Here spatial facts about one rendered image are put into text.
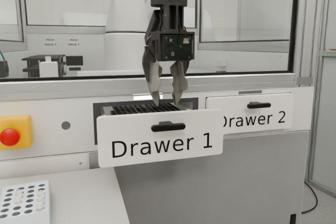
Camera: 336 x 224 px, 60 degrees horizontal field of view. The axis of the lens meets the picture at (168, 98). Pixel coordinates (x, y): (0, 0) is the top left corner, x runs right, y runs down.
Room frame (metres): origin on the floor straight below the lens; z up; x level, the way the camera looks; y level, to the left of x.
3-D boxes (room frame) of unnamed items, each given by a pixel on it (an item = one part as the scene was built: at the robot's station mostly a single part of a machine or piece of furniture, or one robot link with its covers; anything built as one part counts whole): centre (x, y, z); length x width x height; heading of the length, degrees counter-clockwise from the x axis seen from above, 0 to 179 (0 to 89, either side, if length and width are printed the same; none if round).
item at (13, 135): (0.63, 0.35, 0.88); 0.04 x 0.03 x 0.04; 107
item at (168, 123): (0.61, 0.00, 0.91); 0.07 x 0.04 x 0.01; 107
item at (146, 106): (0.82, 0.07, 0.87); 0.22 x 0.18 x 0.06; 17
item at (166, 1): (0.58, 0.00, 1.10); 0.09 x 0.08 x 0.12; 17
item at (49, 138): (1.24, 0.15, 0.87); 1.02 x 0.95 x 0.14; 107
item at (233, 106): (0.86, -0.25, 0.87); 0.29 x 0.02 x 0.11; 107
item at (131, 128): (0.63, 0.01, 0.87); 0.29 x 0.02 x 0.11; 107
